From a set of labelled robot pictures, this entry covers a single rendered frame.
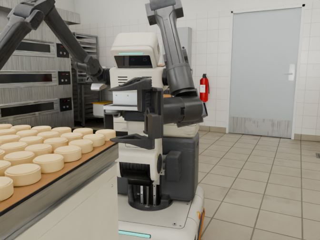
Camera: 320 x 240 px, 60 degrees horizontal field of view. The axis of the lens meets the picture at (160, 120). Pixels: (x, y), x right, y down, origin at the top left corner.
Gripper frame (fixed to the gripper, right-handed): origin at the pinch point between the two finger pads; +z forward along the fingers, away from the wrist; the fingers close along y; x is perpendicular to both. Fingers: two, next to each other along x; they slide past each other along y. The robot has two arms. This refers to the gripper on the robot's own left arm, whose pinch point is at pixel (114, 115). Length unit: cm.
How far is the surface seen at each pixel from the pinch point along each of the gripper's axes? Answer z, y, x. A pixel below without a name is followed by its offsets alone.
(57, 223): 12.0, 17.6, -2.7
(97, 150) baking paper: 1.5, 8.5, 6.8
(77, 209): 7.6, 18.2, 1.5
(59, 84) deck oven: -71, 18, 424
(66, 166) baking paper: 9.5, 8.3, -0.7
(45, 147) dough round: 11.7, 6.4, 6.7
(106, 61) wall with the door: -190, -23, 526
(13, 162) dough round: 17.7, 6.9, 2.1
